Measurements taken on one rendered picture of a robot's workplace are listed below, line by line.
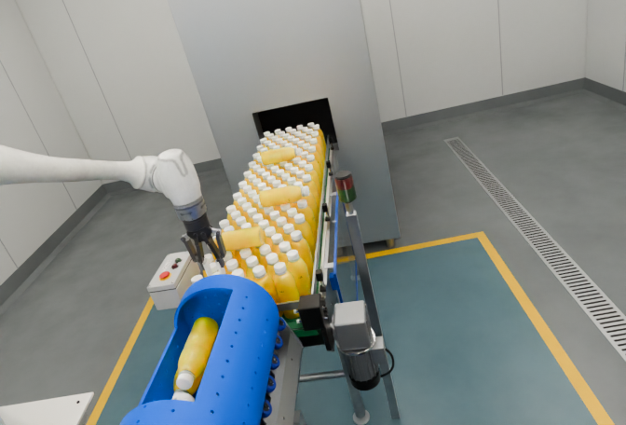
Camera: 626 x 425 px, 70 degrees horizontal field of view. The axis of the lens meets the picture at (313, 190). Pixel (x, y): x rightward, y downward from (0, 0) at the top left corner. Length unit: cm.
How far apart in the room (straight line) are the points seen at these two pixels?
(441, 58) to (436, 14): 48
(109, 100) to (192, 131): 102
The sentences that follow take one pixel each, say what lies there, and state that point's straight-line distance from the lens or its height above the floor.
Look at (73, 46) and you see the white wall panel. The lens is 595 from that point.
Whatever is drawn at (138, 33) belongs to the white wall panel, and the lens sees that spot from 564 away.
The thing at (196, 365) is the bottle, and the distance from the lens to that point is 121.
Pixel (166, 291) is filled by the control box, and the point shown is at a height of 107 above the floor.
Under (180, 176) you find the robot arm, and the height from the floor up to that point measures 148.
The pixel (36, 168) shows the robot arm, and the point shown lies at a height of 164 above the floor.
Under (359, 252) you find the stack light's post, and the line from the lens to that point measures 172.
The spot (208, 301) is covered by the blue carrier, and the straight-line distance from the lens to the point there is 133.
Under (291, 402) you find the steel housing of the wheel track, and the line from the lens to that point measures 139.
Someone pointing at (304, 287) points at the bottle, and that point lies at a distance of 155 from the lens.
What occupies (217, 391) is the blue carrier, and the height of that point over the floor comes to 120.
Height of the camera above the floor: 189
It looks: 25 degrees down
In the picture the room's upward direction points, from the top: 14 degrees counter-clockwise
